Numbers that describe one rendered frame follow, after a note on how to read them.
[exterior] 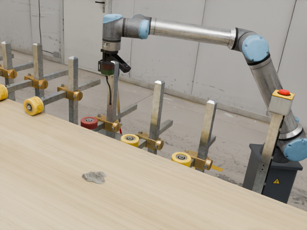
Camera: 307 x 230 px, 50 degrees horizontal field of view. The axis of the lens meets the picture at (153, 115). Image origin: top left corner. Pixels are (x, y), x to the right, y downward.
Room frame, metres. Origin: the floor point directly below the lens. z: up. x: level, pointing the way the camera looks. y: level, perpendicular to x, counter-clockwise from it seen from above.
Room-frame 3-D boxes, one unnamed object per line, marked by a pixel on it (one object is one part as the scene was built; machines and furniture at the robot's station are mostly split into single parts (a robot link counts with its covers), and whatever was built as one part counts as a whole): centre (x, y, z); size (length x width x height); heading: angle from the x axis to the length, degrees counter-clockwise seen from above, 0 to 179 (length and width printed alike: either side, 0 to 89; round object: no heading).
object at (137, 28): (1.61, 0.13, 1.32); 0.12 x 0.12 x 0.09; 2
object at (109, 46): (1.60, 0.24, 1.23); 0.10 x 0.09 x 0.05; 153
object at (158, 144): (1.39, 0.01, 0.83); 0.13 x 0.06 x 0.05; 63
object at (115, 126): (1.50, 0.23, 0.85); 0.13 x 0.06 x 0.05; 63
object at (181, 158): (1.15, -0.13, 0.85); 0.08 x 0.08 x 0.11
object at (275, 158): (1.80, -0.78, 0.65); 0.19 x 0.19 x 0.10
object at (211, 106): (1.27, -0.24, 0.88); 0.03 x 0.03 x 0.48; 63
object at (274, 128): (1.15, -0.47, 0.93); 0.05 x 0.04 x 0.45; 63
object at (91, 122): (1.40, 0.30, 0.85); 0.08 x 0.08 x 0.11
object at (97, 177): (0.96, 0.18, 0.91); 0.09 x 0.07 x 0.02; 81
